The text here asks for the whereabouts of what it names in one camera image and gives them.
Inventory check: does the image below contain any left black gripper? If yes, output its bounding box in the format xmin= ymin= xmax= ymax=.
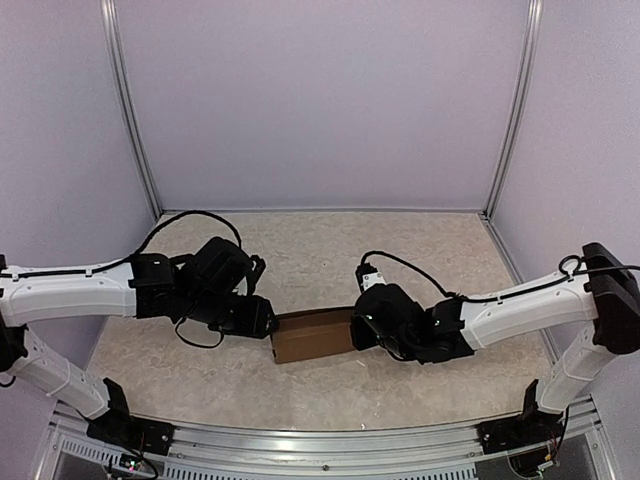
xmin=186 ymin=290 xmax=280 ymax=340

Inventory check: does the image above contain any brown cardboard box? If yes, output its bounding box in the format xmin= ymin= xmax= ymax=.
xmin=270 ymin=306 xmax=355 ymax=365

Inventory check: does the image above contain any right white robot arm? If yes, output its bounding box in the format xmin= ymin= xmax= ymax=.
xmin=350 ymin=242 xmax=639 ymax=444

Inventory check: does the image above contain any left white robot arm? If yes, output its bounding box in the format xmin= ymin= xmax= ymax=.
xmin=1 ymin=237 xmax=278 ymax=445

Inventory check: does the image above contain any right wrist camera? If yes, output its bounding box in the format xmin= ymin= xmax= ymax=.
xmin=355 ymin=262 xmax=386 ymax=293

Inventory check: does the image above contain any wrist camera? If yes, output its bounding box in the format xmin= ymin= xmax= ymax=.
xmin=246 ymin=255 xmax=266 ymax=296
xmin=355 ymin=262 xmax=386 ymax=293

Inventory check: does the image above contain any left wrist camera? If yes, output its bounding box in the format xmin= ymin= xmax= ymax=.
xmin=246 ymin=255 xmax=266 ymax=296

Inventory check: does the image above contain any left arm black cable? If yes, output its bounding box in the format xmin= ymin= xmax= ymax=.
xmin=0 ymin=210 xmax=244 ymax=350

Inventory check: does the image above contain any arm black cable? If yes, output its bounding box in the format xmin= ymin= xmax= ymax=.
xmin=0 ymin=210 xmax=244 ymax=350
xmin=360 ymin=250 xmax=640 ymax=304

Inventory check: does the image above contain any front aluminium rail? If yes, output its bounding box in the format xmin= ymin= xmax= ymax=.
xmin=47 ymin=394 xmax=616 ymax=480

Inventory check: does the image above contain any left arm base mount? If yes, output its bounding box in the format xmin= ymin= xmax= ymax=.
xmin=87 ymin=378 xmax=175 ymax=456

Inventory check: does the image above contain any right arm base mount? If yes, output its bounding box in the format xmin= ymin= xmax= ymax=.
xmin=476 ymin=380 xmax=566 ymax=454

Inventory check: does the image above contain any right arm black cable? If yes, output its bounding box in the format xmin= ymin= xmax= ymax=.
xmin=360 ymin=250 xmax=640 ymax=304

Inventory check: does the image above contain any left aluminium frame post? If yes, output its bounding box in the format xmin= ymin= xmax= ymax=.
xmin=100 ymin=0 xmax=163 ymax=220

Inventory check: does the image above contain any aluminium frame post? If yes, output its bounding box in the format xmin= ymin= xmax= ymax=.
xmin=100 ymin=0 xmax=163 ymax=220
xmin=483 ymin=0 xmax=544 ymax=223

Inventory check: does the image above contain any right aluminium frame post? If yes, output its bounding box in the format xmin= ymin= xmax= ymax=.
xmin=483 ymin=0 xmax=544 ymax=223

